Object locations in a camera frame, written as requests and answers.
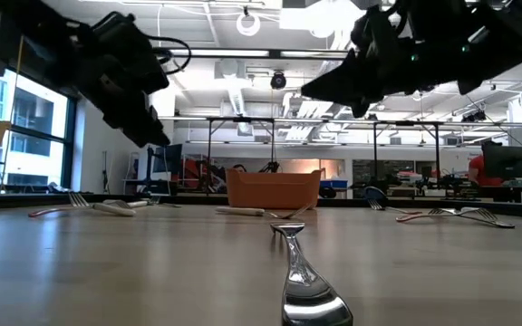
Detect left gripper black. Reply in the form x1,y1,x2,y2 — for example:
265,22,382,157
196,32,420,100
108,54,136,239
72,12,172,149

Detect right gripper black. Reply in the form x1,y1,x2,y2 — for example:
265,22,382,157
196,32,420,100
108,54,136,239
300,0,485,120

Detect orange-handled fork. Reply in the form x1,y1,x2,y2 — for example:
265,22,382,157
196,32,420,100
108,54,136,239
367,197,424,216
27,199,131,219

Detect all-metal silver fork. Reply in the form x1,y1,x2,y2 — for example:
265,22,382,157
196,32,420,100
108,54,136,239
427,206,517,230
269,221,354,326

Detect black computer monitor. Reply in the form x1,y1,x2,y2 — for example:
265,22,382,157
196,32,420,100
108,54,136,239
151,143,184,176
482,144,522,180

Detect overhead black light bar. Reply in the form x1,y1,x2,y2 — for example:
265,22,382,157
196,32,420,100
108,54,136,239
151,46,522,64

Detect large window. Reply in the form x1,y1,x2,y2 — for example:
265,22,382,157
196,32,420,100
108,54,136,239
0,67,79,191

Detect orange plastic bin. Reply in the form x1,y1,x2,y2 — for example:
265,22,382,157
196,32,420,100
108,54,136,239
225,168,326,210

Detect person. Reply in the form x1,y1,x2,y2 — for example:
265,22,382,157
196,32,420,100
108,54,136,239
467,140,505,187

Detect black background rig frame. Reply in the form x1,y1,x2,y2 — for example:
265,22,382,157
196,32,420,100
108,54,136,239
205,116,276,196
372,120,442,191

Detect black hanging camera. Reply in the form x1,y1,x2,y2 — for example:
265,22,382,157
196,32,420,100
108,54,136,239
269,71,288,91

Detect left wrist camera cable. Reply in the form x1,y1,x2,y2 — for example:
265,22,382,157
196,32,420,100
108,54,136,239
145,34,193,76

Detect black ceiling camera cluster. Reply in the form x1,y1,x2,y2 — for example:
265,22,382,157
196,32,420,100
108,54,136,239
461,109,488,124

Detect black aluminium table frame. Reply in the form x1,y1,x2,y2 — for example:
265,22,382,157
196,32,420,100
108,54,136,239
0,192,522,220

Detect white hanging ring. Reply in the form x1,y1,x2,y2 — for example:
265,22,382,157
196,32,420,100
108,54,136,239
236,11,262,38

